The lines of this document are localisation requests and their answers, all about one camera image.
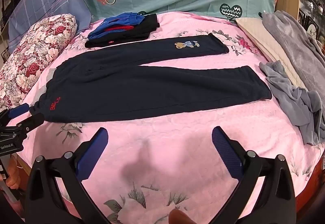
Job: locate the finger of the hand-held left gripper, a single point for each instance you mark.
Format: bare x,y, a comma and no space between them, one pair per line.
19,109
33,121

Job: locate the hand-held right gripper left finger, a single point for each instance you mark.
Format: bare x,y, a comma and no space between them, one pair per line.
95,147

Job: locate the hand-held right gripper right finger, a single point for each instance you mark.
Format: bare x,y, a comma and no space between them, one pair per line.
224,149

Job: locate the navy blue pants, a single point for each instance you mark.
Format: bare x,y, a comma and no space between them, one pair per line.
152,91

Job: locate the person's left hand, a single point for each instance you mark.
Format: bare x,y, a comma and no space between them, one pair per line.
12,175

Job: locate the person's right hand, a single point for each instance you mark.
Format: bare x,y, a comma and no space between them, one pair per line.
180,217

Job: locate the pink floral blanket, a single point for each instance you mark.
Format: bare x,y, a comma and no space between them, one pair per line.
165,142

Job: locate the red floral pillow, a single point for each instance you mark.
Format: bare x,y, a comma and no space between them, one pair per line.
38,48

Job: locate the grey crumpled garment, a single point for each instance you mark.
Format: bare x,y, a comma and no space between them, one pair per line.
292,97

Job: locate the cream quilted blanket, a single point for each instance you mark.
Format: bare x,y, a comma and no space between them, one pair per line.
261,36

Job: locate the folded red garment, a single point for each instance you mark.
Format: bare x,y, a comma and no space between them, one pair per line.
119,28

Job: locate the folded blue garment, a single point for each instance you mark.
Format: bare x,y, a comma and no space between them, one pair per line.
114,24

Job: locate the grey fleece blanket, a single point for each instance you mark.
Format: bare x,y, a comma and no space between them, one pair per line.
292,41

